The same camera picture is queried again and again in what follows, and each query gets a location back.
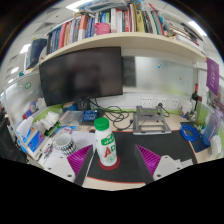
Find white wall socket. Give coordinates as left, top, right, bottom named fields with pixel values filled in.
left=140, top=96, right=154, bottom=108
left=156, top=97, right=168, bottom=109
left=169, top=97, right=180, bottom=109

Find blue tissue box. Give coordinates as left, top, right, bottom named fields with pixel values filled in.
left=15, top=115, right=46, bottom=154

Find black red-edged desk mat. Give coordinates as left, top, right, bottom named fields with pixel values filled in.
left=84, top=129, right=198, bottom=184

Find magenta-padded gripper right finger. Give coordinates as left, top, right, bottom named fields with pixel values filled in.
left=133, top=143, right=183, bottom=185

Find dark wine bottle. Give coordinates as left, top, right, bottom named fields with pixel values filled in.
left=190, top=83, right=200, bottom=111

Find white paper sheet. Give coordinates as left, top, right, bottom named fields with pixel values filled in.
left=43, top=130, right=98, bottom=168

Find white tissue pack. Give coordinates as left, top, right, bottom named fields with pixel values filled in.
left=209, top=134, right=224, bottom=159

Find white green-capped drink bottle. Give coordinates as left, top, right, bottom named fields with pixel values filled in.
left=93, top=116, right=118, bottom=167

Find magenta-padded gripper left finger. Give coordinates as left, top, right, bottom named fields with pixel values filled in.
left=44, top=144, right=95, bottom=187

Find black-white checkered mug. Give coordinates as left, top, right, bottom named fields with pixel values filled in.
left=53, top=132, right=77, bottom=157

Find black cable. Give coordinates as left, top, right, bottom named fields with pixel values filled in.
left=89, top=98, right=134, bottom=131

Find dark blue small mat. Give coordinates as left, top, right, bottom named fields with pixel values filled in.
left=190, top=134, right=211, bottom=154

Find black computer monitor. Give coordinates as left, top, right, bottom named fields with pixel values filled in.
left=38, top=46, right=125, bottom=111

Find wall shelf with books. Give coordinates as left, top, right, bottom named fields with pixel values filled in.
left=24, top=0, right=208, bottom=73

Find pile of white tissues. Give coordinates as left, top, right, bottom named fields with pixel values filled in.
left=34, top=111, right=60, bottom=131

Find blue flat box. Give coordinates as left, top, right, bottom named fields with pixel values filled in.
left=81, top=109, right=100, bottom=123

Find flat round red coaster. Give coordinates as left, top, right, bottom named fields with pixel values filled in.
left=97, top=155, right=121, bottom=171

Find coiled blue cable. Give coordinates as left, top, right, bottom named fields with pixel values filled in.
left=179, top=124, right=203, bottom=143

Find clear plastic box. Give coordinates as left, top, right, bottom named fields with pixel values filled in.
left=59, top=110, right=84, bottom=127

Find grey metal laptop stand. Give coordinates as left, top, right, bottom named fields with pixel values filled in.
left=132, top=105, right=172, bottom=136

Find ceiling lights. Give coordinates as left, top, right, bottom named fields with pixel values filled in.
left=6, top=0, right=208, bottom=84

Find purple hanging pennant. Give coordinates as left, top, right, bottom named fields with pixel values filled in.
left=205, top=57, right=221, bottom=97

